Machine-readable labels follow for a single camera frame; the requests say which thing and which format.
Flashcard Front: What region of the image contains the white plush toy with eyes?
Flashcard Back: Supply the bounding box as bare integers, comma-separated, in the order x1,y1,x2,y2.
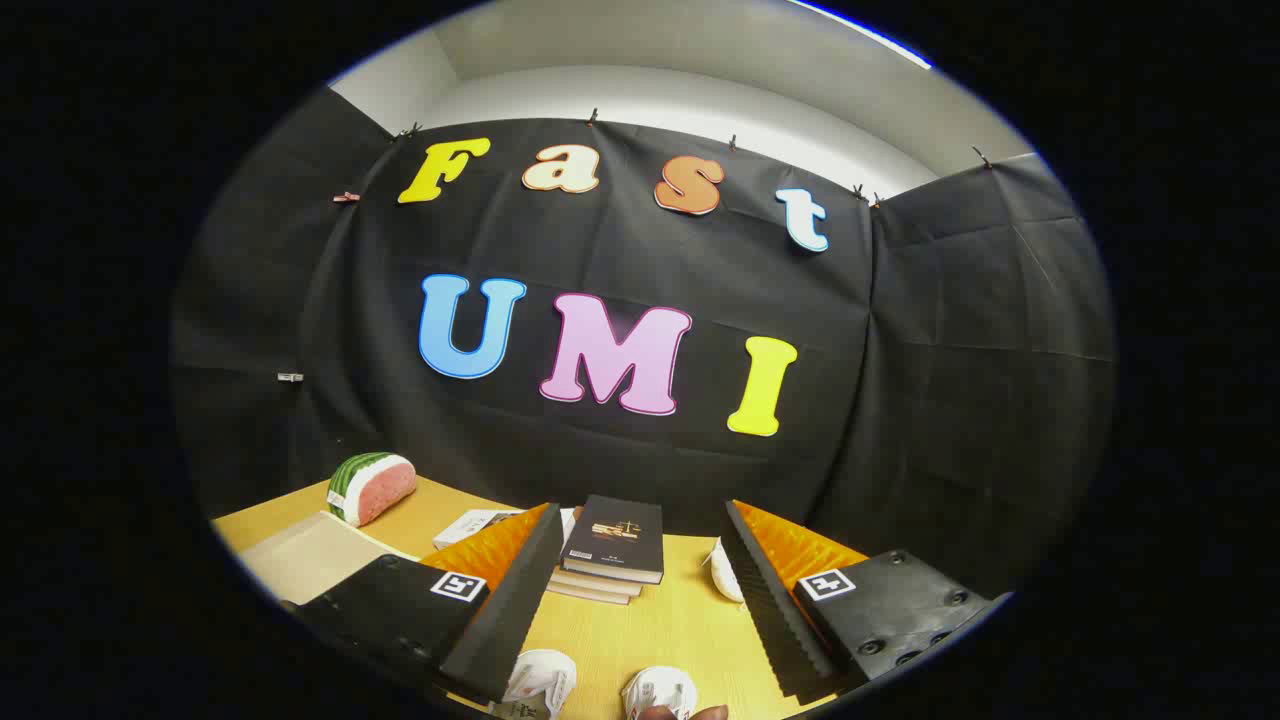
703,538,747,604

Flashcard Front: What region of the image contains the white cover book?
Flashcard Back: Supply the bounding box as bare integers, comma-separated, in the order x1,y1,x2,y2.
433,507,577,552

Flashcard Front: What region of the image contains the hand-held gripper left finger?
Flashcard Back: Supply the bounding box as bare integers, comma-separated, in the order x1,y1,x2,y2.
285,503,566,704

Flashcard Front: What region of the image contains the white canvas shoe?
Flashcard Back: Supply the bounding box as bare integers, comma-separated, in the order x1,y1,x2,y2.
490,650,578,720
622,667,699,720

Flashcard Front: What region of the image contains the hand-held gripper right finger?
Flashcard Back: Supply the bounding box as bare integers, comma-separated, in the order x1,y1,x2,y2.
720,500,1013,701

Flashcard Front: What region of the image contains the brown cover thick book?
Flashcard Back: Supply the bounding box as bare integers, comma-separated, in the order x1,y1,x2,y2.
550,567,644,599
545,580,633,606

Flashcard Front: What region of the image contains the black cover book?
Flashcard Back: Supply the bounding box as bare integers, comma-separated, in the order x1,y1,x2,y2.
560,495,666,586

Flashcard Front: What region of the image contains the watermelon slice plush toy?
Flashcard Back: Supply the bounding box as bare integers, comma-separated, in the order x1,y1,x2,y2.
327,452,418,528

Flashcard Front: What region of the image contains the beige fabric storage box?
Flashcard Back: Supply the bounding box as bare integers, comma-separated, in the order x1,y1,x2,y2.
238,512,416,607

